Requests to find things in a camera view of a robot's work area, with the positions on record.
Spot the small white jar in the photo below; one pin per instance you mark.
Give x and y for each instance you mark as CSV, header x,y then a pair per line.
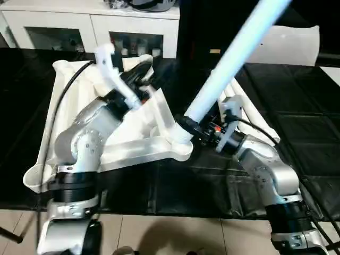
x,y
156,52

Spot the black padded work mat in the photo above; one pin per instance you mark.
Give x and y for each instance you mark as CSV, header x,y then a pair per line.
x,y
292,87

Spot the white cabinet with glass doors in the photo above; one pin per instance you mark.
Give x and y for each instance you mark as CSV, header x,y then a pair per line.
x,y
93,24

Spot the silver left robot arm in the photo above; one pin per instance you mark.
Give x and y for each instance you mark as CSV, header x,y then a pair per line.
x,y
77,138

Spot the grey black helmet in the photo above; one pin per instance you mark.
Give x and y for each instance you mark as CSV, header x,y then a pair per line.
x,y
154,5

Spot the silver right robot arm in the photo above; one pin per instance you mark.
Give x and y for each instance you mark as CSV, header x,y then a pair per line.
x,y
271,170

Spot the white jar with blue print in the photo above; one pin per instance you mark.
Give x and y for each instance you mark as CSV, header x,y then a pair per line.
x,y
141,49

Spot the small gold label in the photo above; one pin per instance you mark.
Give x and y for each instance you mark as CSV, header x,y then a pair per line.
x,y
215,50

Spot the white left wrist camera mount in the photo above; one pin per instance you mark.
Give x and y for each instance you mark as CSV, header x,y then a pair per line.
x,y
106,63

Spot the white flat board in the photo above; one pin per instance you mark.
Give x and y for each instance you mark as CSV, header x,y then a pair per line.
x,y
333,74

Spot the black metal bar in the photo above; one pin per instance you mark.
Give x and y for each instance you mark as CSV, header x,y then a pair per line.
x,y
12,235

